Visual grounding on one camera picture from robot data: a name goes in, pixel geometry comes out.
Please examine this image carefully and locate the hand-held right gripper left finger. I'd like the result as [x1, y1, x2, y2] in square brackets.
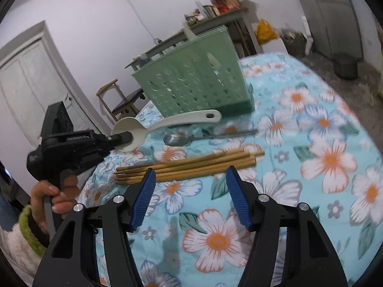
[31, 169, 157, 287]

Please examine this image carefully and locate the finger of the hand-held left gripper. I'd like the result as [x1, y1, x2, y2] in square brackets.
[108, 132, 133, 150]

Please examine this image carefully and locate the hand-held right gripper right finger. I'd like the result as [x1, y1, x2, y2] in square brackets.
[225, 165, 349, 287]

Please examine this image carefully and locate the white plastic rice spoon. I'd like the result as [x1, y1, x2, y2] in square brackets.
[111, 110, 222, 152]

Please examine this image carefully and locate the bamboo chopstick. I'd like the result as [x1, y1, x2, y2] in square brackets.
[115, 151, 265, 176]
[115, 160, 258, 183]
[116, 146, 246, 172]
[115, 155, 251, 180]
[117, 167, 229, 184]

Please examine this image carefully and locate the metal spoon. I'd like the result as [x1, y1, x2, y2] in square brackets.
[163, 129, 258, 147]

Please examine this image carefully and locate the green plastic utensil holder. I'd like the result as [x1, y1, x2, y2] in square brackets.
[132, 24, 255, 119]

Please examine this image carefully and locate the person's left forearm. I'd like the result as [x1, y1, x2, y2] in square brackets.
[0, 205, 50, 287]

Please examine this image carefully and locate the person's left hand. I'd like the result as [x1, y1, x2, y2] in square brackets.
[30, 173, 80, 234]

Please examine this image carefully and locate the wooden chair with black seat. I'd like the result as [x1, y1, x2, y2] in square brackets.
[96, 79, 146, 123]

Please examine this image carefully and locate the blue floral tablecloth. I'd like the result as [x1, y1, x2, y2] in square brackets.
[76, 52, 383, 287]

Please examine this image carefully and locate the white door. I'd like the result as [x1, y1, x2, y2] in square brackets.
[0, 21, 101, 162]

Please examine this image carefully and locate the white cabinet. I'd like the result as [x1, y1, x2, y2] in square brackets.
[263, 37, 288, 56]

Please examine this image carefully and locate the grey desk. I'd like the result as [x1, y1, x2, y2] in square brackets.
[124, 7, 261, 69]

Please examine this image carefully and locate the green sack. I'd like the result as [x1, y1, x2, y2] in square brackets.
[283, 30, 313, 57]

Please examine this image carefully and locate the yellow plastic bag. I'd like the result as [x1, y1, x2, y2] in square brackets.
[254, 19, 280, 44]

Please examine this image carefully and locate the dark rice cooker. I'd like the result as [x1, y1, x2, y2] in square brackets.
[333, 53, 359, 80]

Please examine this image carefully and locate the silver fridge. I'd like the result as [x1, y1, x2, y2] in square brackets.
[301, 0, 364, 59]

